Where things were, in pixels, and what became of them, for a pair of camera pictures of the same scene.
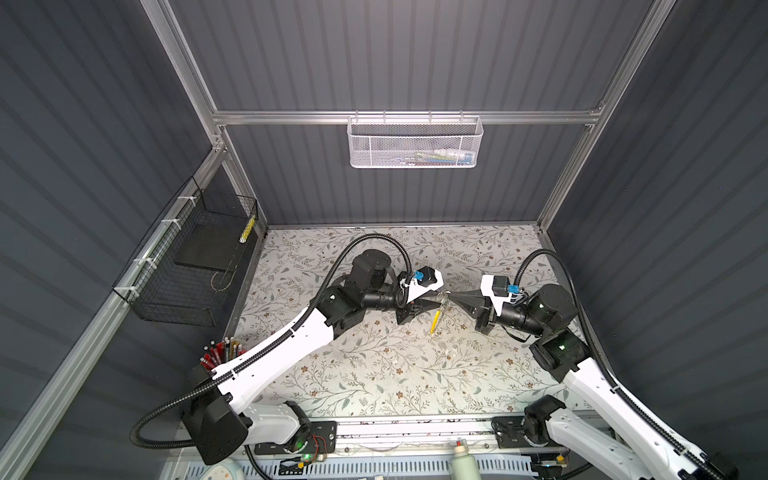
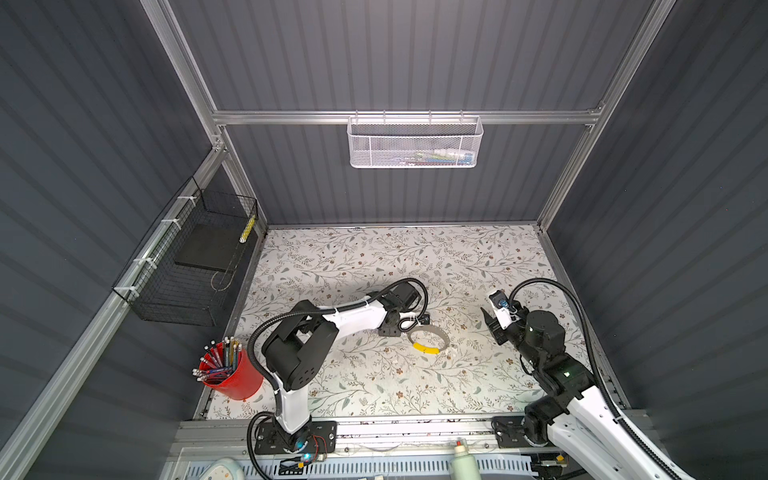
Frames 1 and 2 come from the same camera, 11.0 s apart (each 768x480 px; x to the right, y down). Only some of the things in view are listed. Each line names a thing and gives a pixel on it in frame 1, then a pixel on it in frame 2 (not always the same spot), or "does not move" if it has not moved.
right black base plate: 509,434 does not move
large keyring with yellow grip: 435,322 -> 426,349
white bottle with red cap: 463,466 does not move
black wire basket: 184,275 does not move
